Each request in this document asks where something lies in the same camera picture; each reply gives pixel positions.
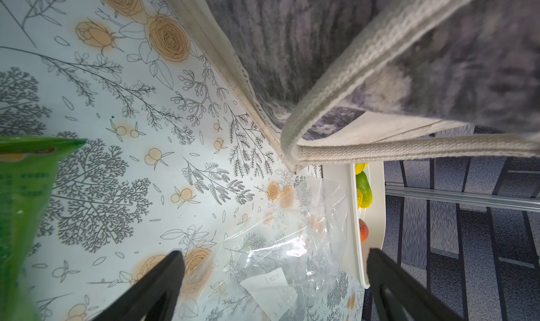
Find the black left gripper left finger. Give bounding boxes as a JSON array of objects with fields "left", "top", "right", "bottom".
[{"left": 96, "top": 251, "right": 185, "bottom": 321}]

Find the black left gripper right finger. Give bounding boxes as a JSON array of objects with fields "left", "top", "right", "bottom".
[{"left": 366, "top": 249, "right": 462, "bottom": 320}]

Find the clear zip-top bag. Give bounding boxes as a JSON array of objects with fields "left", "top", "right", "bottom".
[{"left": 175, "top": 177, "right": 350, "bottom": 320}]

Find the yellow mango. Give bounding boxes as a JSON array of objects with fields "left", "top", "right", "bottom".
[{"left": 355, "top": 163, "right": 368, "bottom": 175}]

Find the red mango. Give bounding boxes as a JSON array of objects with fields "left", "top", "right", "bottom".
[{"left": 359, "top": 219, "right": 369, "bottom": 243}]

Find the green mango near tote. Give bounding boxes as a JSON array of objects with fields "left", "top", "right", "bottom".
[{"left": 356, "top": 171, "right": 373, "bottom": 208}]

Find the green chip bag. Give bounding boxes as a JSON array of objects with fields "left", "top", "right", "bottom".
[{"left": 1, "top": 136, "right": 87, "bottom": 320}]

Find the beige canvas tote bag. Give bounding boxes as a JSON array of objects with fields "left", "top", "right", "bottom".
[{"left": 167, "top": 0, "right": 539, "bottom": 172}]

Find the white serving dish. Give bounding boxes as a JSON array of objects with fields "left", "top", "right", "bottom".
[{"left": 322, "top": 161, "right": 386, "bottom": 289}]

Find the floral table mat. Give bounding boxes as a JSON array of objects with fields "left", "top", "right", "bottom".
[{"left": 1, "top": 0, "right": 298, "bottom": 320}]

